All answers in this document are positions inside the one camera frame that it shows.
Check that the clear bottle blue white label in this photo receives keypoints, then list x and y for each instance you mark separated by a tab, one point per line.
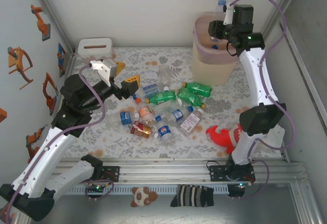
150	87
134	96

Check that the large clear bottle blue label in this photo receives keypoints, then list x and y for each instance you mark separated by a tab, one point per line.
220	7

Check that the clear bottle orange label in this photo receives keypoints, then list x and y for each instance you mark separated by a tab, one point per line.
144	112

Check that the clear bottle dark blue label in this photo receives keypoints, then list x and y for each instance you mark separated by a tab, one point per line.
125	118

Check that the clear unlabelled bottle white cap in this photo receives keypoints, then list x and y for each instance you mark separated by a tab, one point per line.
163	74

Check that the clear crushed bottle white cap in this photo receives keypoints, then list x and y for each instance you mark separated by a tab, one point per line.
166	108

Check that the tea bottle red yellow label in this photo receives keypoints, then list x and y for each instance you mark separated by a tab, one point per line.
138	128

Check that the small clear bottle blue label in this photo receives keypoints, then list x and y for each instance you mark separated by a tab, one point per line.
177	114

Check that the clear bottle pepsi label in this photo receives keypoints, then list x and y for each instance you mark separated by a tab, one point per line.
163	131

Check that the green bottle yellow cap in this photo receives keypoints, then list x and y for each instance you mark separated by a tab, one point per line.
189	96
198	88

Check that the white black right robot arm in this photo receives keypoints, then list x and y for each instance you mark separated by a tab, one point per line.
255	81

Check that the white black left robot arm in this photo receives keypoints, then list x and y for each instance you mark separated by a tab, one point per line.
55	145

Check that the beige bin with pink liner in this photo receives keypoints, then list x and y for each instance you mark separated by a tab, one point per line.
212	71

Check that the white tissue box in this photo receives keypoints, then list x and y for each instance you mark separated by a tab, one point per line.
94	53

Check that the floral table mat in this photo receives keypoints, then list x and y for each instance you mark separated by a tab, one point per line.
143	152

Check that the green circuit board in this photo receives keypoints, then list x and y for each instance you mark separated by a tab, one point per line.
236	189
95	188

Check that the red shark plush toy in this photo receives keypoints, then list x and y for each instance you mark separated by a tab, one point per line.
222	137

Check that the brown white panda plush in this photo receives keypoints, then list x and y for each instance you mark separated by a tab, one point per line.
143	196

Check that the black white striped sock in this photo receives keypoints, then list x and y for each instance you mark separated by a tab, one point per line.
191	196

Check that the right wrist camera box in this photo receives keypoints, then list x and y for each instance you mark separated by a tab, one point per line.
228	16

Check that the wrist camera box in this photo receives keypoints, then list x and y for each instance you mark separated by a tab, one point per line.
228	16
102	68

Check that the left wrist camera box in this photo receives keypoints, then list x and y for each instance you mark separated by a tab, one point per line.
102	68

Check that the blue orange wall sticker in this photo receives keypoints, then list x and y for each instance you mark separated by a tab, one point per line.
61	58

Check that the orange claw wall sticker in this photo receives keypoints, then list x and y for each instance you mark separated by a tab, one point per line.
15	60

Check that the small orange wall sticker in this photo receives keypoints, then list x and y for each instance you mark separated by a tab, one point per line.
2	115

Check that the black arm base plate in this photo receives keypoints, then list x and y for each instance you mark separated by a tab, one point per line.
217	174
112	174

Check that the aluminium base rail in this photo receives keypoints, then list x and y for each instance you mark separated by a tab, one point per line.
166	173

